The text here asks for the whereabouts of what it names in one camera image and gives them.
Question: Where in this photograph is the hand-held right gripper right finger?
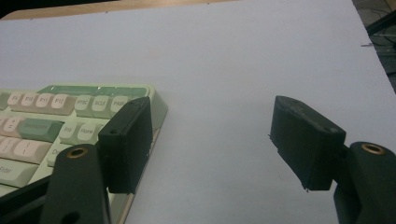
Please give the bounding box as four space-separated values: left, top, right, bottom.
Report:
269 95 347 191

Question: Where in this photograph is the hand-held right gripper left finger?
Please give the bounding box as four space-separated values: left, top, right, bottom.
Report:
97 96 153 194

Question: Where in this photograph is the green and pink keyboard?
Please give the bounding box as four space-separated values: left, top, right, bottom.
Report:
0 83 169 224

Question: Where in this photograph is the white table cover board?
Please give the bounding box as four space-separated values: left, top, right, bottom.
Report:
0 0 396 224

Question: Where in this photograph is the black metal stand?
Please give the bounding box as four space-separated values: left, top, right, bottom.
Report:
365 10 396 35

